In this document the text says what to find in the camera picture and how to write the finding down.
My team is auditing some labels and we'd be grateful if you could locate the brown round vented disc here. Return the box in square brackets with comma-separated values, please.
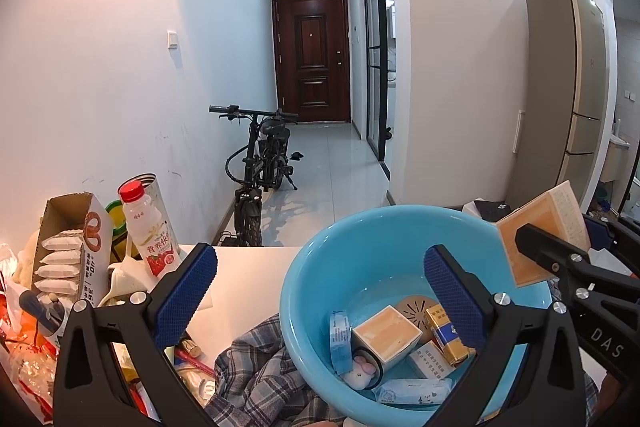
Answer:
[395, 295, 437, 333]

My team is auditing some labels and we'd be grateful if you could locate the gold blue cigarette pack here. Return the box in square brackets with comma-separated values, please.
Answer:
[424, 303, 473, 366]

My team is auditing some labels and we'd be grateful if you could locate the red cap yogurt bottle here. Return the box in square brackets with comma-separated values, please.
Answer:
[118, 180, 181, 280]

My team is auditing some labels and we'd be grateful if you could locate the gold tall refrigerator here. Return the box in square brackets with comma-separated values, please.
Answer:
[506, 0, 608, 209]

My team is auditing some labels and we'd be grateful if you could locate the pretzel snack cardboard box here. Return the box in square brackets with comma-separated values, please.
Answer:
[32, 193, 113, 307]

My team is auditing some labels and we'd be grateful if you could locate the black folding electric bike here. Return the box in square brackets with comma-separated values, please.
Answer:
[208, 105, 304, 247]

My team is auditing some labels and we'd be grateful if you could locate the blue plastic basin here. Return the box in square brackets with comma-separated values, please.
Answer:
[278, 204, 554, 416]

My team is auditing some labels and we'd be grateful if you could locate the white box on floor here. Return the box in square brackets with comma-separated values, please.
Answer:
[462, 199, 512, 223]

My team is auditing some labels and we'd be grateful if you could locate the dark cap small bottle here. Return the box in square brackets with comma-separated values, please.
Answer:
[18, 291, 66, 335]

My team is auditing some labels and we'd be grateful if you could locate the blue tissue pack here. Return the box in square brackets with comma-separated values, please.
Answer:
[373, 378, 454, 407]

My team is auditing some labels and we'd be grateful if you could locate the pink plush hair tie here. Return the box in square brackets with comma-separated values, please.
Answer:
[347, 347, 384, 390]

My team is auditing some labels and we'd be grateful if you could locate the black framed glass door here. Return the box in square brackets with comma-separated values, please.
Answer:
[364, 0, 388, 164]

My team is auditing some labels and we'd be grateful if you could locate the white wall switch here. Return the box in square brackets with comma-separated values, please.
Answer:
[167, 30, 179, 50]

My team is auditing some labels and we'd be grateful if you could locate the tan square box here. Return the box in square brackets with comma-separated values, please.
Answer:
[352, 306, 423, 372]

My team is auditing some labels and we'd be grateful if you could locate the dark red entrance door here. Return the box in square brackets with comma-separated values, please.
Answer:
[272, 0, 350, 122]

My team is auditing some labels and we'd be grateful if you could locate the blue tape roll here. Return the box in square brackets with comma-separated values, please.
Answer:
[329, 311, 352, 376]

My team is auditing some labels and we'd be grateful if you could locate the tan book box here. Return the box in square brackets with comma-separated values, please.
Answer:
[496, 181, 591, 287]

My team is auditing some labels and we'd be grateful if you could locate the plaid blue grey cloth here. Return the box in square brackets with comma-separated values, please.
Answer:
[204, 315, 346, 427]

